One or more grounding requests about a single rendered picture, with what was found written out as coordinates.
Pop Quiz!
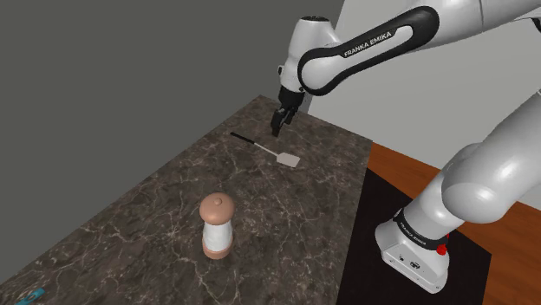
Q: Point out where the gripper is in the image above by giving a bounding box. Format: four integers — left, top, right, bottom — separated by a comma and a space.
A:
270, 85, 306, 139

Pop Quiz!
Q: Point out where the brown and white pepper mill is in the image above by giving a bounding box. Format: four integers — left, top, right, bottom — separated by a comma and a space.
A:
199, 192, 236, 261

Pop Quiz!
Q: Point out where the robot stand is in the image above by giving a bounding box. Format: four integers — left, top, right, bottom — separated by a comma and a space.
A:
336, 167, 492, 305

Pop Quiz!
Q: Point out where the small blue object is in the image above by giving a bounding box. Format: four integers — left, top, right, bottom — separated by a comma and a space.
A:
15, 288, 46, 305

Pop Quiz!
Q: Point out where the spatula with black handle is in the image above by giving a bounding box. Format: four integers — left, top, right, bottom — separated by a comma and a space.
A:
229, 132, 302, 169

